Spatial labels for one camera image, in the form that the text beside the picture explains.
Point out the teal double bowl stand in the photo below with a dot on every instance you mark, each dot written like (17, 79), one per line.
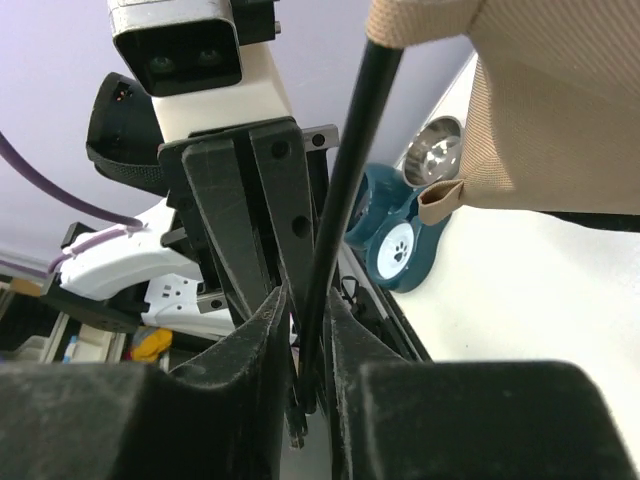
(399, 250)

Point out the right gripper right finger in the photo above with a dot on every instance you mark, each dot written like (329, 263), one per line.
(401, 419)

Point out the beige pet tent fabric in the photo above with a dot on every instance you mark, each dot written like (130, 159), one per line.
(553, 119)

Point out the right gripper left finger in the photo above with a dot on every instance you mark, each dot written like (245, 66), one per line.
(217, 416)

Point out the steel pet bowl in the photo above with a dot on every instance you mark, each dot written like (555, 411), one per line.
(434, 153)

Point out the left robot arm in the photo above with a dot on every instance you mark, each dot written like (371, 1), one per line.
(126, 276)

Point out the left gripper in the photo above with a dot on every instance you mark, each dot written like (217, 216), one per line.
(249, 199)

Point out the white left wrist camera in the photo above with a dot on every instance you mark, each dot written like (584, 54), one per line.
(206, 64)

